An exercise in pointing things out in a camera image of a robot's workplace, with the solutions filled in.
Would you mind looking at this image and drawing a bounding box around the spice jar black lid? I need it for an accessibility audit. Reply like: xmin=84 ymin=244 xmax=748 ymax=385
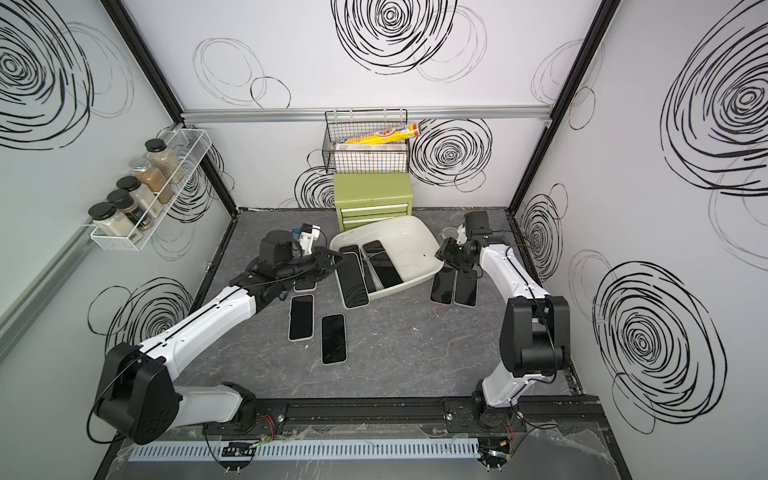
xmin=88 ymin=202 xmax=136 ymax=237
xmin=107 ymin=189 xmax=152 ymax=231
xmin=145 ymin=138 xmax=184 ymax=185
xmin=116 ymin=176 xmax=163 ymax=219

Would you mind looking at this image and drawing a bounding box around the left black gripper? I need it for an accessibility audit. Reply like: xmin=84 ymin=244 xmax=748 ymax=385
xmin=277 ymin=246 xmax=348 ymax=286

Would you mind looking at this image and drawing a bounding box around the clear wall spice rack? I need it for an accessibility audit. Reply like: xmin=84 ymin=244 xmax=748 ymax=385
xmin=90 ymin=129 xmax=214 ymax=262

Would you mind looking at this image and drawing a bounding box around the yellow snack package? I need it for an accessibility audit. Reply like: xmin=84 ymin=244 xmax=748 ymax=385
xmin=344 ymin=123 xmax=420 ymax=145

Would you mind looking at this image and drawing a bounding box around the white plastic storage box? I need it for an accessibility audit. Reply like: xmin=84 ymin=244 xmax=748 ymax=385
xmin=329 ymin=216 xmax=444 ymax=300

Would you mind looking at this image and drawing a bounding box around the black phone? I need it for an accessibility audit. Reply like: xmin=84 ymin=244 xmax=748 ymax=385
xmin=335 ymin=253 xmax=370 ymax=310
xmin=363 ymin=240 xmax=403 ymax=289
xmin=430 ymin=266 xmax=456 ymax=305

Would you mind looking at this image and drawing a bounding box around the glass jar with powder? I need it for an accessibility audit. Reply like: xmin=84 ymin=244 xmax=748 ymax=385
xmin=441 ymin=226 xmax=459 ymax=239

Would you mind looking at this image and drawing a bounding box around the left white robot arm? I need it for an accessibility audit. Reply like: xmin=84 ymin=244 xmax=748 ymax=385
xmin=89 ymin=230 xmax=348 ymax=445

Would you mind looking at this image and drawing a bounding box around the aluminium wall rail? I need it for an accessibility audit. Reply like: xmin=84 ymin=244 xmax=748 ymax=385
xmin=181 ymin=104 xmax=553 ymax=124

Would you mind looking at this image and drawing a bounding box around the white slotted cable duct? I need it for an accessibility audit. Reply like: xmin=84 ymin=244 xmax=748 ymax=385
xmin=128 ymin=438 xmax=480 ymax=463

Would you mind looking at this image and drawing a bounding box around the black phone in box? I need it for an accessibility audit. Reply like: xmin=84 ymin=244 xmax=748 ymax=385
xmin=335 ymin=253 xmax=370 ymax=310
xmin=363 ymin=240 xmax=403 ymax=289

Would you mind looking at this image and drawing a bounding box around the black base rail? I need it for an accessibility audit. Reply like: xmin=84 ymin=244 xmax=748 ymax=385
xmin=192 ymin=395 xmax=605 ymax=438

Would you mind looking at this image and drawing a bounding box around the spice jar silver lid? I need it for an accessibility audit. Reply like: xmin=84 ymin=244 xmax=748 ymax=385
xmin=129 ymin=157 xmax=173 ymax=205

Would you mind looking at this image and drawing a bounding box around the green metal tool chest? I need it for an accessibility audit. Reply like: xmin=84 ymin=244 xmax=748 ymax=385
xmin=333 ymin=173 xmax=414 ymax=231

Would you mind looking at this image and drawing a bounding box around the black wire basket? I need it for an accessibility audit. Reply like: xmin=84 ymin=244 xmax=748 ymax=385
xmin=321 ymin=108 xmax=410 ymax=174

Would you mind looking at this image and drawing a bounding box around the phone table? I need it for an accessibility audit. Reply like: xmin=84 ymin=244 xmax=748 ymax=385
xmin=288 ymin=294 xmax=314 ymax=342

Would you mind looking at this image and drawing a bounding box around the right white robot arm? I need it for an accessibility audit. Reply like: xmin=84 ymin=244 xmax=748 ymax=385
xmin=435 ymin=211 xmax=571 ymax=430

